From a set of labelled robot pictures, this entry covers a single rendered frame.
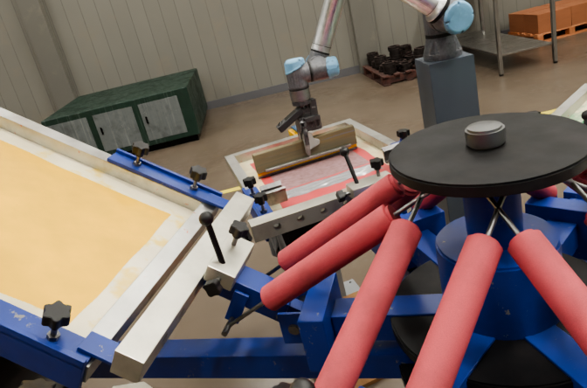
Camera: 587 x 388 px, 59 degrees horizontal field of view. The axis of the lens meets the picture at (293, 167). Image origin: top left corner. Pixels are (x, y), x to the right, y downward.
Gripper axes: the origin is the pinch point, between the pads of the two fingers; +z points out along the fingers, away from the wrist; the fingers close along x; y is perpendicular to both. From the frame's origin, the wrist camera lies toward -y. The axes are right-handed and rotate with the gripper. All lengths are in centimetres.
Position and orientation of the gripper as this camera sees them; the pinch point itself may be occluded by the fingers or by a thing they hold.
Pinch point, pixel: (305, 152)
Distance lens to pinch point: 199.6
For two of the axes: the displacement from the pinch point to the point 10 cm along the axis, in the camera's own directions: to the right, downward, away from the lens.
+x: -2.8, -2.8, 9.2
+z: 1.9, 9.2, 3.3
